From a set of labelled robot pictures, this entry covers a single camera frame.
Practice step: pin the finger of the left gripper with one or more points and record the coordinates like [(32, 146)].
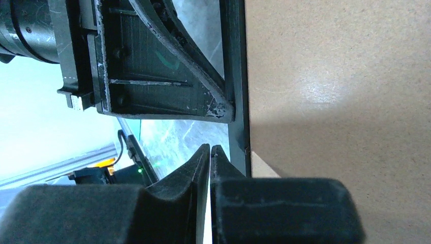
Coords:
[(140, 77), (186, 47)]

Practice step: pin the black picture frame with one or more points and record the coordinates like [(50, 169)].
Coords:
[(234, 45)]

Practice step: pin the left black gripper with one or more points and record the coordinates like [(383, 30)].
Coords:
[(56, 32)]

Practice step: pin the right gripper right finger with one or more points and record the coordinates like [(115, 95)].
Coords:
[(279, 210)]

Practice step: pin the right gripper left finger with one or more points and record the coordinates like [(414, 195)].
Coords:
[(171, 210)]

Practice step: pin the brown backing board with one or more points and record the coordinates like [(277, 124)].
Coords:
[(341, 89)]

